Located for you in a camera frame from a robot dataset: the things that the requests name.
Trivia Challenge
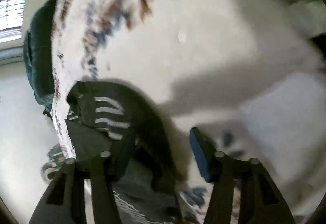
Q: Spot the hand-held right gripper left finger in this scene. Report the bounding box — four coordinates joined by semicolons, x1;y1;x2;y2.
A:
29;135;133;224

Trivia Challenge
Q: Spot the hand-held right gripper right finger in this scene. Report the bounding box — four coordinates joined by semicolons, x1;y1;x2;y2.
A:
190;127;296;224

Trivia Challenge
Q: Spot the dark striped small garment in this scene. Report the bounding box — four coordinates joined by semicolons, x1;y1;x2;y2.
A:
65;81;182;224

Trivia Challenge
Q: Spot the green patterned slipper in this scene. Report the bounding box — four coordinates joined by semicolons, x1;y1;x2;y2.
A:
41;144;69;185

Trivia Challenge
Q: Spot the white floral printed bedsheet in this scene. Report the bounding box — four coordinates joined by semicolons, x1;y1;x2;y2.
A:
50;0;326;224

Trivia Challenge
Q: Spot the dark teal blanket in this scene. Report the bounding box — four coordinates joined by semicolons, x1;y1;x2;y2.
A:
23;0;60;112

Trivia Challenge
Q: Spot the window with blinds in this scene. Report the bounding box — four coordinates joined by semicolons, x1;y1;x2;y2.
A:
0;0;28;63

